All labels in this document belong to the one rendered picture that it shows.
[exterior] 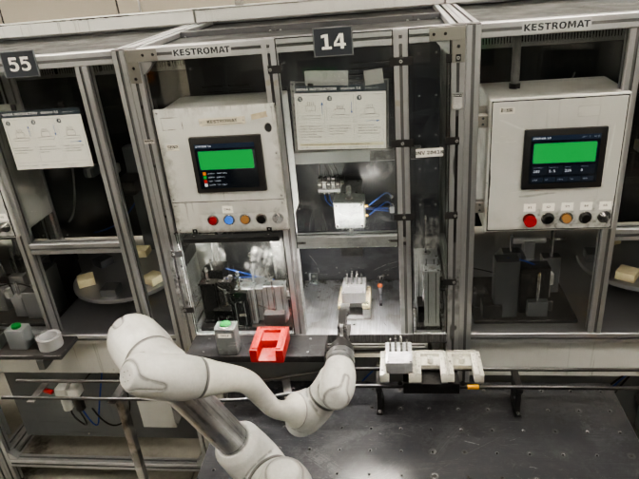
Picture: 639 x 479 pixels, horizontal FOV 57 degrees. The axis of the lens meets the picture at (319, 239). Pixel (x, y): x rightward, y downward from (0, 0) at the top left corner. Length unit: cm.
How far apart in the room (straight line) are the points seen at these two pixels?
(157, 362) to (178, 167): 92
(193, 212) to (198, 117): 35
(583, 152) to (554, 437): 98
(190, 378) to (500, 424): 127
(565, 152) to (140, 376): 143
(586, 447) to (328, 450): 88
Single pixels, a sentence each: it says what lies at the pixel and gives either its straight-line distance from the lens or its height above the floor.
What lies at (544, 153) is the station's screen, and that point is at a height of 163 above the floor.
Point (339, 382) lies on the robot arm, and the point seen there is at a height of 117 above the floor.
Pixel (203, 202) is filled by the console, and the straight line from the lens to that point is 214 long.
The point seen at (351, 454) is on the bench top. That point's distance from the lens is 217.
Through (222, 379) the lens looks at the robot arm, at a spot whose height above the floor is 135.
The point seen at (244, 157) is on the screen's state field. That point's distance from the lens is 201.
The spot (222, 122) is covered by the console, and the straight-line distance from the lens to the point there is 202.
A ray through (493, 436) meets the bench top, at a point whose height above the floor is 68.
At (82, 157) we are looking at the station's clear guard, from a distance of 228.
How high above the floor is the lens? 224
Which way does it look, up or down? 25 degrees down
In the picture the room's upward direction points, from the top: 5 degrees counter-clockwise
